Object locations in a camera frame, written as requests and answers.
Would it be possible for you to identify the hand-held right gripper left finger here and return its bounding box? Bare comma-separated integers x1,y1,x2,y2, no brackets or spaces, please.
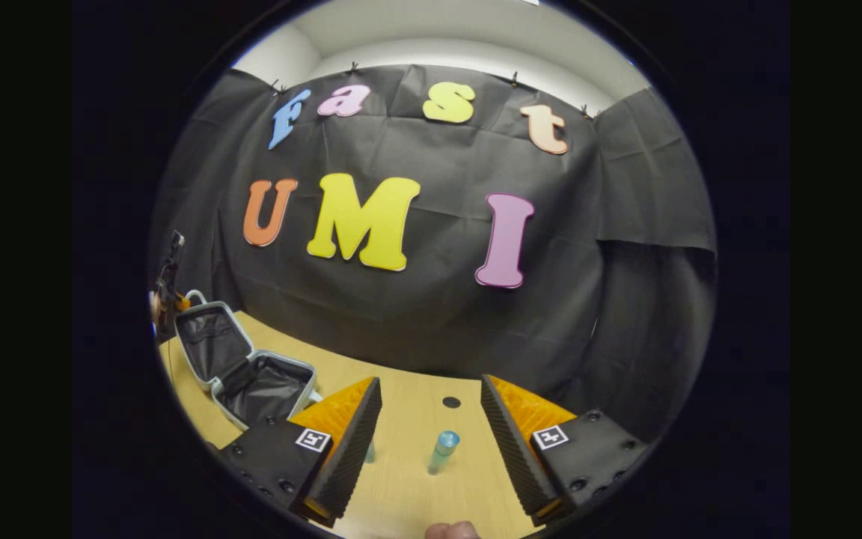
218,377,383,529

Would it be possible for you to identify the black backdrop cloth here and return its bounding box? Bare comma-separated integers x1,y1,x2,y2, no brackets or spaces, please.
148,64,718,442

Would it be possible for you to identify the small pale grey suitcase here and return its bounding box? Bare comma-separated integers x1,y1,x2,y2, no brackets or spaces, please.
173,290,323,432

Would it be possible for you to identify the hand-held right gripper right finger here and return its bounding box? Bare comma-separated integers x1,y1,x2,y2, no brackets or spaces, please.
481,374,650,529

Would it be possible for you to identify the blue skin care bottle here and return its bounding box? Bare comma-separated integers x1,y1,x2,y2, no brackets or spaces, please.
427,430,462,476

